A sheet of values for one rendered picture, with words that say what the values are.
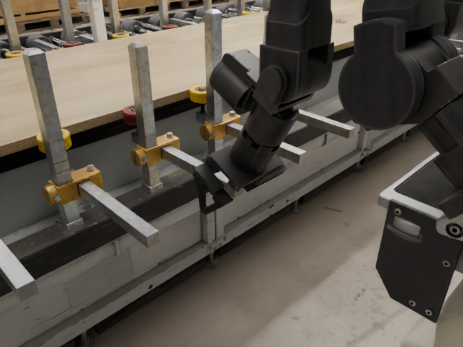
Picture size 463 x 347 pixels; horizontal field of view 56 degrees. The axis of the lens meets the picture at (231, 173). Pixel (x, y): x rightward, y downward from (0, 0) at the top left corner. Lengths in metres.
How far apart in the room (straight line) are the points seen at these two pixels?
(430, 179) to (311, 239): 1.56
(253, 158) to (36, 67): 0.56
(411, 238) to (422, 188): 0.09
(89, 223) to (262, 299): 0.95
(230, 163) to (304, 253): 1.57
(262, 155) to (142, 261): 1.22
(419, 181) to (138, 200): 0.78
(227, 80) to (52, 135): 0.56
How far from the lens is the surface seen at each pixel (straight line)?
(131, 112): 1.26
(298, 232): 2.26
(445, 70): 0.42
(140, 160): 1.19
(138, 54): 1.11
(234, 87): 0.57
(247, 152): 0.58
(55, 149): 1.06
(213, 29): 1.25
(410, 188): 0.67
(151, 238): 0.91
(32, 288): 0.82
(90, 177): 1.12
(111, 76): 1.63
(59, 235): 1.16
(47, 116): 1.03
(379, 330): 1.88
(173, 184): 1.29
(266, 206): 2.14
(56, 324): 1.69
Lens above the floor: 1.37
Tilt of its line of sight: 30 degrees down
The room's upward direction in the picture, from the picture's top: straight up
